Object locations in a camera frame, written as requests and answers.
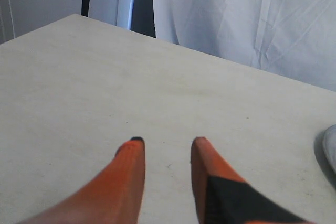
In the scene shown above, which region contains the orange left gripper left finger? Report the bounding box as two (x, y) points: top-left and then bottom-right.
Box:
(23, 136), (145, 223)

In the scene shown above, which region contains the round silver metal plate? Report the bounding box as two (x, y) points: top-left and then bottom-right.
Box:
(322, 125), (336, 173)

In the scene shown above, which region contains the dark panel behind backdrop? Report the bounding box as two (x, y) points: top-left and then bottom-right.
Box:
(130, 0), (156, 38)

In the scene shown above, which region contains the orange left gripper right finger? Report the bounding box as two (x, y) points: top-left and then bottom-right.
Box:
(190, 137), (307, 223)

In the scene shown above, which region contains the white backdrop sheet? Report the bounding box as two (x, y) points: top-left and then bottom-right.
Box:
(117, 0), (335, 90)

